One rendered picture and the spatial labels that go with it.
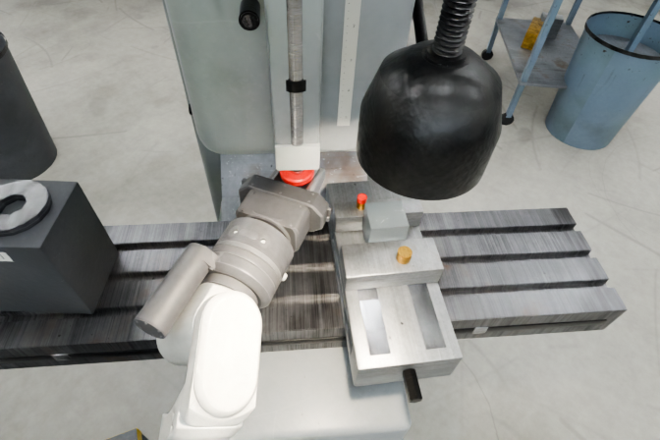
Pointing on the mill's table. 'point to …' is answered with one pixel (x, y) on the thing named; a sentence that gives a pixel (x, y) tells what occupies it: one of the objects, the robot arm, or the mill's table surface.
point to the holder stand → (51, 248)
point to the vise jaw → (361, 277)
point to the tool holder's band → (297, 177)
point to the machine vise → (388, 302)
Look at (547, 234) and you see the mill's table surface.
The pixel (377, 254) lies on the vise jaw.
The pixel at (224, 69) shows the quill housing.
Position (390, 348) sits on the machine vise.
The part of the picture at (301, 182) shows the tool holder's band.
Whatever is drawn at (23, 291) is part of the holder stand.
